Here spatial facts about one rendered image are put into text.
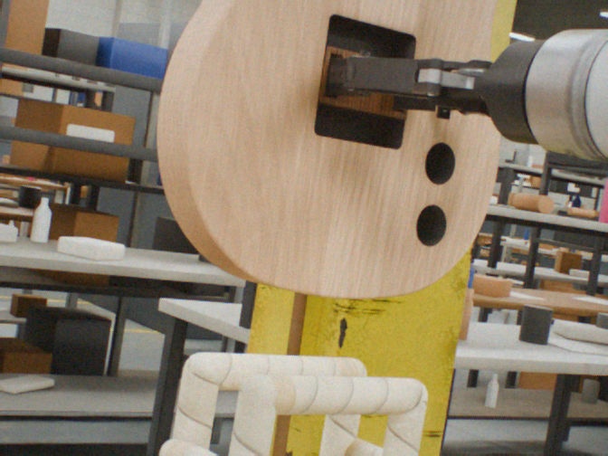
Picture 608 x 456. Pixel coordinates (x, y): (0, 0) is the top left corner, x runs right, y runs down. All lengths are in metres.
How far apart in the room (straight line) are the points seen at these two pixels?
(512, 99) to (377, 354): 1.27
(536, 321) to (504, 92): 3.57
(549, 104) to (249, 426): 0.35
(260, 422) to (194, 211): 0.17
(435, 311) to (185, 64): 1.29
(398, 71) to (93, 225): 5.12
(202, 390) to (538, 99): 0.38
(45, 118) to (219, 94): 5.04
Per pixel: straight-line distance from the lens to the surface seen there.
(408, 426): 1.08
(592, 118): 0.81
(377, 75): 0.92
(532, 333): 4.42
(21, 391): 5.06
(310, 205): 1.00
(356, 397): 1.02
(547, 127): 0.84
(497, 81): 0.88
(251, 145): 0.96
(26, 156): 6.08
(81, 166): 5.91
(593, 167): 8.26
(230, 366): 1.04
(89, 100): 7.11
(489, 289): 6.22
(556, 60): 0.84
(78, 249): 4.85
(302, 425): 2.12
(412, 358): 2.15
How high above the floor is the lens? 1.38
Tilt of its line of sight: 3 degrees down
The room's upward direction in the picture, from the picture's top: 9 degrees clockwise
